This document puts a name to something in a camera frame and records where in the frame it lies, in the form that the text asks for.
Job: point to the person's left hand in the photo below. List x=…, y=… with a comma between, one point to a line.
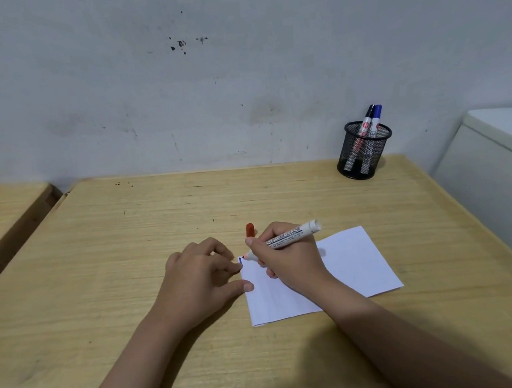
x=192, y=283

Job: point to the person's right hand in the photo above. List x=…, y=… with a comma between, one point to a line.
x=296, y=264

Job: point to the person's left middle finger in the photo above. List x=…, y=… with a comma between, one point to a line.
x=219, y=247

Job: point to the person's left thumb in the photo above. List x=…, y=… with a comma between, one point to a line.
x=238, y=289

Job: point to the person's right thumb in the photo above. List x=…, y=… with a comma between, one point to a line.
x=268, y=256

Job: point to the white marker with blue tip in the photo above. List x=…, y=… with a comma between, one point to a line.
x=298, y=232

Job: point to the white paper sheet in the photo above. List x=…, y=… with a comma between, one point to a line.
x=357, y=263

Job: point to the person's left forearm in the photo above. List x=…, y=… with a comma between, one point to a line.
x=129, y=375

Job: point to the person's right forearm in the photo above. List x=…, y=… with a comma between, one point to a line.
x=406, y=344

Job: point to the red marker cap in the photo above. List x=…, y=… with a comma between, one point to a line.
x=250, y=230

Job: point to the black mesh pen holder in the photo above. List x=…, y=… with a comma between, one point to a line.
x=364, y=154

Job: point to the black capped white marker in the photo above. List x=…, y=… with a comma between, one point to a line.
x=364, y=130

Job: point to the blue capped white marker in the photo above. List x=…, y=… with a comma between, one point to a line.
x=376, y=117

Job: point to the wooden side table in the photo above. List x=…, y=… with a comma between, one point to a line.
x=1, y=220

